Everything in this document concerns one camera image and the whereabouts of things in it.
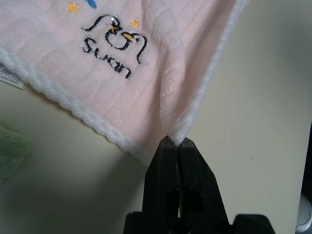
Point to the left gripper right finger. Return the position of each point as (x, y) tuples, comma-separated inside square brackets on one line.
[(200, 185)]

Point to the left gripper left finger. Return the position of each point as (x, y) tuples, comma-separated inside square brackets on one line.
[(161, 182)]

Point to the pink towel with swan embroidery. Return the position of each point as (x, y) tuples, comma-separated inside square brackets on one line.
[(97, 85)]

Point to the green folded towel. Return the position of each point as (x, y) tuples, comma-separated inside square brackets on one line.
[(9, 151)]

